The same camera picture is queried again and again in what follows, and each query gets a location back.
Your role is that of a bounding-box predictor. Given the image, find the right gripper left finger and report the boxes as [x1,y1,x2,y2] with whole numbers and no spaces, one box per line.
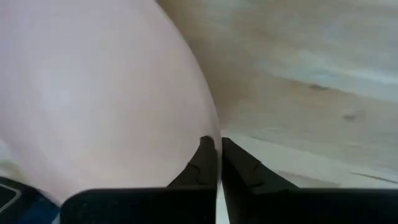
[167,136,218,224]

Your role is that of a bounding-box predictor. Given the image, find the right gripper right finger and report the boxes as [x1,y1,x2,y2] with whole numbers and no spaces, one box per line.
[221,138,299,224]

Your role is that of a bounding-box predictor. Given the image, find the pale pink plate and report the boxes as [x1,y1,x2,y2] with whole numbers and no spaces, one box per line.
[0,0,222,207]

